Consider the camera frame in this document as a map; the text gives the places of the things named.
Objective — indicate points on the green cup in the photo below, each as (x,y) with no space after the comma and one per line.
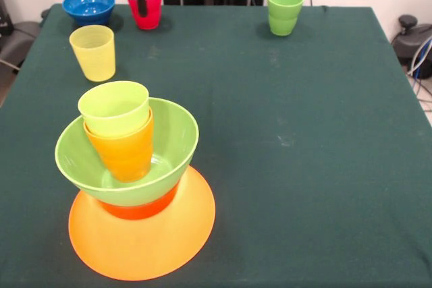
(285,15)

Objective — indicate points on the lime cup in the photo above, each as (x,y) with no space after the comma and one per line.
(114,109)

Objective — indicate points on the black equipment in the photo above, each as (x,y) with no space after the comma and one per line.
(4,11)

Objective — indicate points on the yellow cup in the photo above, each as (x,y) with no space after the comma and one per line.
(94,55)

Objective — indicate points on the red-orange bowl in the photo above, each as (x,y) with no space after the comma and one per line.
(141,208)

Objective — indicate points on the dark green tablecloth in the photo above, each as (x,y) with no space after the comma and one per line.
(303,183)

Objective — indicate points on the green bowl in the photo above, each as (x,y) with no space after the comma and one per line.
(175,153)

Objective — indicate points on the pink cup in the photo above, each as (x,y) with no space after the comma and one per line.
(148,15)

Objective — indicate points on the blue bowl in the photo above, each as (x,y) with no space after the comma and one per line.
(87,8)

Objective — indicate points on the orange cup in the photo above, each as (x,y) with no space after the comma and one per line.
(125,156)

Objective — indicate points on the large orange bowl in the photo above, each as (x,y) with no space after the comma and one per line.
(141,251)

